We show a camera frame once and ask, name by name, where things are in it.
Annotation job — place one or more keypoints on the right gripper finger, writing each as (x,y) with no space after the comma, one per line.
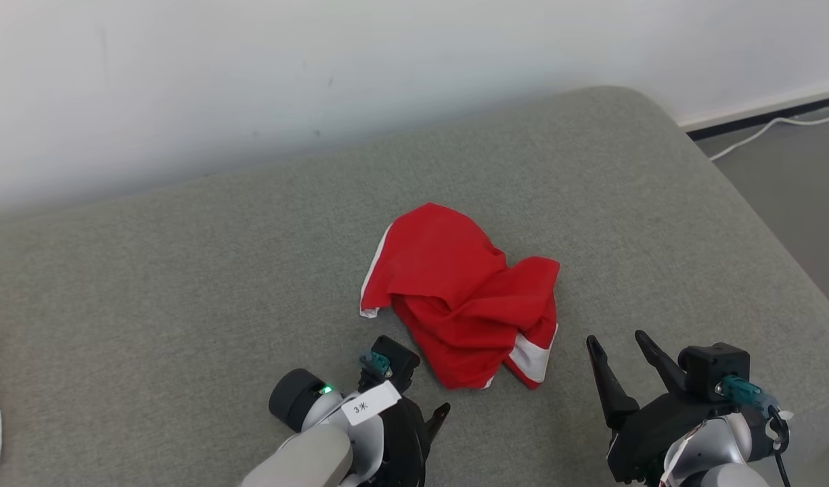
(661,365)
(610,396)

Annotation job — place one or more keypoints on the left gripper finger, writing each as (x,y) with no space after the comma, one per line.
(436,425)

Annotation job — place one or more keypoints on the teal right camera connector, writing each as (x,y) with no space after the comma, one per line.
(742,390)

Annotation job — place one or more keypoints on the red Bulls 23 shorts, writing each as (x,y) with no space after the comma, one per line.
(455,284)

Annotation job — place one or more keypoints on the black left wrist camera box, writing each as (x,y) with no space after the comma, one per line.
(397,362)

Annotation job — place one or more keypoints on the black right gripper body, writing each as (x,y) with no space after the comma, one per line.
(641,439)

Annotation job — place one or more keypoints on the teal camera connector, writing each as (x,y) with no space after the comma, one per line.
(742,390)
(379,364)

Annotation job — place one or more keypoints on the teal left camera connector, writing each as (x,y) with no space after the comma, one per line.
(379,364)

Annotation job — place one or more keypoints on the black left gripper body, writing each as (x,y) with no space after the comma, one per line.
(407,446)

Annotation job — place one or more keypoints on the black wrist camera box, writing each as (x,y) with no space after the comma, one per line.
(397,362)
(708,368)

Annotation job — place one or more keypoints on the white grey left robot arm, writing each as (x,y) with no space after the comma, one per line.
(306,460)

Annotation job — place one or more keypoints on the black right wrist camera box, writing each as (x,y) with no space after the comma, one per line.
(708,368)

